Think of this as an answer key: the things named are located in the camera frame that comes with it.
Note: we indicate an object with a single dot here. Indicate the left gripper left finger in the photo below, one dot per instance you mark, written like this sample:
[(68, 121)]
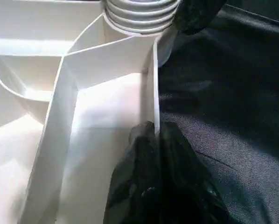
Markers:
[(132, 182)]

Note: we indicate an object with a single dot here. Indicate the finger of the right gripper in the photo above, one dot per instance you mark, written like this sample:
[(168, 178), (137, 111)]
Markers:
[(198, 14)]

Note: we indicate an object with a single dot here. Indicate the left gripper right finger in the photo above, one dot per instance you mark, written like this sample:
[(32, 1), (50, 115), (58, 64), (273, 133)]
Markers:
[(188, 182)]

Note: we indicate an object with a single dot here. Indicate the white plastic table leg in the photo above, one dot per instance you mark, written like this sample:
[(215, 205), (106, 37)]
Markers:
[(139, 16)]

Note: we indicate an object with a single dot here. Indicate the white plastic table top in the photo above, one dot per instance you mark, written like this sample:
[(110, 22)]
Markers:
[(83, 93)]

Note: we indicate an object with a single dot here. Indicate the black work mat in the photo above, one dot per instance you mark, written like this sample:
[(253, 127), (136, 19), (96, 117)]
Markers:
[(233, 107)]

